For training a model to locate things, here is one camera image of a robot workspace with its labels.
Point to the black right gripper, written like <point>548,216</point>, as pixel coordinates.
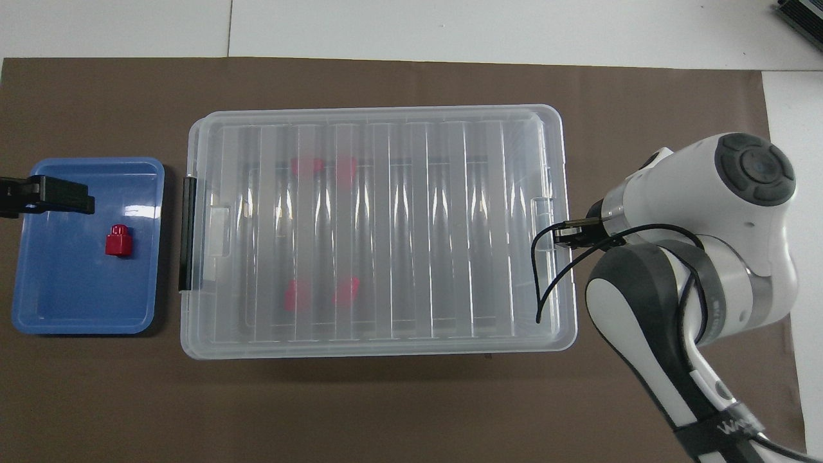
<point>598,225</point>

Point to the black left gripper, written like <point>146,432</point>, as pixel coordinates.
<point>19,196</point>

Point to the red toy block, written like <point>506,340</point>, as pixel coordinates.
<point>346,170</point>
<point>307,166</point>
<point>119,243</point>
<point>346,292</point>
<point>296,297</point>

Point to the clear ribbed plastic lid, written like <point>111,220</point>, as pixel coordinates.
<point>418,231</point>

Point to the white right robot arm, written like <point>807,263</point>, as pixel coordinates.
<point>739,193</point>

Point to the blue plastic tray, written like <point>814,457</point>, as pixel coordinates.
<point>83,289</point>

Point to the clear plastic storage box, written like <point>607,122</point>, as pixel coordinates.
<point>185,325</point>

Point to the brown paper table mat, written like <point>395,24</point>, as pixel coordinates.
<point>411,405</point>

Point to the grey ridged metal device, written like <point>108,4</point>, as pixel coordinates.
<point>800,18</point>

